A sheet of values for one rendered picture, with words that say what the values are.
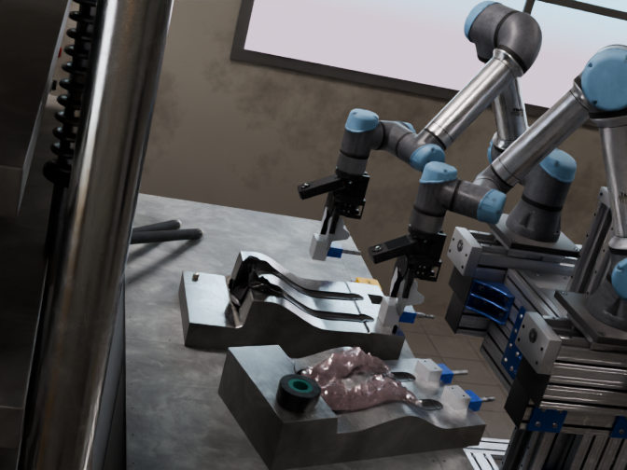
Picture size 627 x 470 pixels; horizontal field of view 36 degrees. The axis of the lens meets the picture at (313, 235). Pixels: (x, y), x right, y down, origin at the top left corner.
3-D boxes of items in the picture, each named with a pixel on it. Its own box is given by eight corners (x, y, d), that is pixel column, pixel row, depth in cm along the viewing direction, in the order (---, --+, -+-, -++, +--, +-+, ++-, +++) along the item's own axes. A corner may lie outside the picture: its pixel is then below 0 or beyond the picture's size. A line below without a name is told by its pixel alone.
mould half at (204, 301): (369, 316, 247) (383, 269, 242) (396, 369, 223) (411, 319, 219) (177, 291, 234) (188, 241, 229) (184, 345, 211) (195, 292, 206)
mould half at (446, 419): (412, 378, 222) (425, 337, 218) (479, 445, 201) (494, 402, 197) (216, 393, 196) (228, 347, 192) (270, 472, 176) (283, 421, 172)
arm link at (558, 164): (543, 207, 255) (559, 159, 250) (509, 187, 265) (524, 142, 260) (573, 207, 261) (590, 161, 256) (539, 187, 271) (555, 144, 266)
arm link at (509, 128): (522, 196, 267) (493, 24, 233) (487, 175, 278) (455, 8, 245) (554, 174, 270) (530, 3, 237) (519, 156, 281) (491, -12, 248)
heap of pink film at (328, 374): (385, 367, 211) (395, 337, 208) (430, 413, 197) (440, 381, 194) (283, 374, 198) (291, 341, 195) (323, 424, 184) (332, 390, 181)
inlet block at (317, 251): (355, 258, 253) (360, 240, 251) (359, 267, 249) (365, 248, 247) (308, 251, 250) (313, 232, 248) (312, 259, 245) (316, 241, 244)
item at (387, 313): (427, 322, 231) (434, 302, 229) (434, 332, 226) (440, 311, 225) (377, 315, 228) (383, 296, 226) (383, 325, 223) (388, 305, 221)
